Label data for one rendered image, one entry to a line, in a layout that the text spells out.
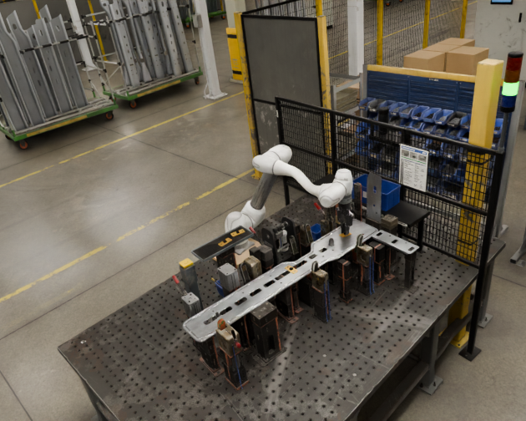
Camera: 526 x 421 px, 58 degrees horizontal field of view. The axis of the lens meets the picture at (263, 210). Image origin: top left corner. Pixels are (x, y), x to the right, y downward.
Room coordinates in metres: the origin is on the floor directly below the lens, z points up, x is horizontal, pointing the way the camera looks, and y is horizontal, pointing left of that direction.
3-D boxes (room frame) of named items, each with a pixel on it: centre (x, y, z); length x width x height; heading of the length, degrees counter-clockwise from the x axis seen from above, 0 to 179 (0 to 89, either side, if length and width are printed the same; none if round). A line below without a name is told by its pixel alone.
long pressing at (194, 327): (2.20, -0.11, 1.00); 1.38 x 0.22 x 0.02; 125
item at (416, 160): (2.72, -1.01, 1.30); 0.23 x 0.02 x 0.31; 35
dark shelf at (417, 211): (2.90, -0.74, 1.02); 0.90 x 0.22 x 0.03; 35
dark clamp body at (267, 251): (2.36, 0.02, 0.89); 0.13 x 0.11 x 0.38; 35
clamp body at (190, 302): (2.01, 0.46, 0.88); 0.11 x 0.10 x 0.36; 35
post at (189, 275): (2.20, 0.47, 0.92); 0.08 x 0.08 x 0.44; 35
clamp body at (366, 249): (2.28, -0.57, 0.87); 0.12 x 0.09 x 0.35; 35
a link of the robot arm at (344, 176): (2.47, -0.49, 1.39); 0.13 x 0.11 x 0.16; 143
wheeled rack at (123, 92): (10.16, 1.95, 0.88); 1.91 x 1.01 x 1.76; 133
